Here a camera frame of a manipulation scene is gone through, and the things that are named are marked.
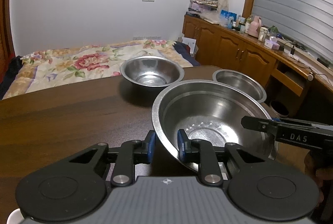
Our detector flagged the large steel bowl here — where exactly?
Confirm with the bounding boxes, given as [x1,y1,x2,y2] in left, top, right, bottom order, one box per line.
[152,80,278,160]

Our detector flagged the medium steel bowl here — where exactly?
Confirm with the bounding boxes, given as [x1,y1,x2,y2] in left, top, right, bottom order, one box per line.
[212,69,267,103]

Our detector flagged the small steel bowl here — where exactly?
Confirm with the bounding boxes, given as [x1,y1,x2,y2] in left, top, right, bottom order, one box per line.
[120,55,185,88]

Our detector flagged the white floral tray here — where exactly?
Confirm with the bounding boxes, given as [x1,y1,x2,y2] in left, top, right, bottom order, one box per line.
[6,208,24,224]

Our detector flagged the wooden sideboard cabinet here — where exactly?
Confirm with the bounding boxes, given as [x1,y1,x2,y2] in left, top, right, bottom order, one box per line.
[182,15,332,120]

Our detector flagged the pink kettle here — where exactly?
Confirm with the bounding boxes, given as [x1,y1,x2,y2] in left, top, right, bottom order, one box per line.
[248,16,262,38]

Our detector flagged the floral bed quilt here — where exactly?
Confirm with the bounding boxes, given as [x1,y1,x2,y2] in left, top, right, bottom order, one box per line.
[3,40,200,99]

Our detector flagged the blue picture card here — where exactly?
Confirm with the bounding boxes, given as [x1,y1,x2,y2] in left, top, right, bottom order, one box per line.
[220,10,237,29]

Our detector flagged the folded fabric pile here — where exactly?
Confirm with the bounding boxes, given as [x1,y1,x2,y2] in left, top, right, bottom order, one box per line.
[188,0,218,14]

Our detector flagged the dark clothes on bed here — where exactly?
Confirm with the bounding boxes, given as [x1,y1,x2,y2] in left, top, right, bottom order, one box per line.
[0,56,23,99]

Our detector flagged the brown louvered wardrobe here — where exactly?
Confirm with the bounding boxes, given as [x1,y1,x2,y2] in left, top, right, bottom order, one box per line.
[0,0,15,81]

